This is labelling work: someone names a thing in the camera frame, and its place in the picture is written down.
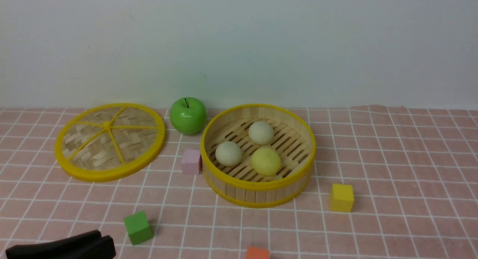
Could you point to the bamboo steamer tray yellow rim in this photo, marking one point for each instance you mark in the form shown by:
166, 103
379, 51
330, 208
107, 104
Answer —
293, 140

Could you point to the green cube block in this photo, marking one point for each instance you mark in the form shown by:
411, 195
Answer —
138, 228

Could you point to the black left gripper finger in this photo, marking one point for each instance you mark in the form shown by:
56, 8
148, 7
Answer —
54, 248

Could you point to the yellow cube block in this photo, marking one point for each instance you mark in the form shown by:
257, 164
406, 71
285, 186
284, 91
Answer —
341, 198

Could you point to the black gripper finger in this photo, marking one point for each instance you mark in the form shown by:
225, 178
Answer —
103, 248

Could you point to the yellow bun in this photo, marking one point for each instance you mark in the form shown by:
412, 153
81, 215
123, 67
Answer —
266, 161

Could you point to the white bun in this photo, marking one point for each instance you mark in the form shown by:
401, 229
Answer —
228, 154
261, 133

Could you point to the pink checkered tablecloth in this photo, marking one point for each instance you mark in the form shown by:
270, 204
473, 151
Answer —
413, 172

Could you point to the pink cube block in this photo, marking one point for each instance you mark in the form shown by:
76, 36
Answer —
191, 162

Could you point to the green apple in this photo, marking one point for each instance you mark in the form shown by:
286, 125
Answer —
188, 115

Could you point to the orange cube block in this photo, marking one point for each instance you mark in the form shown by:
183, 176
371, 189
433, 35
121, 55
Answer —
253, 252

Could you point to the woven bamboo steamer lid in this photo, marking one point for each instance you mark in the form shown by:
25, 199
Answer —
110, 142

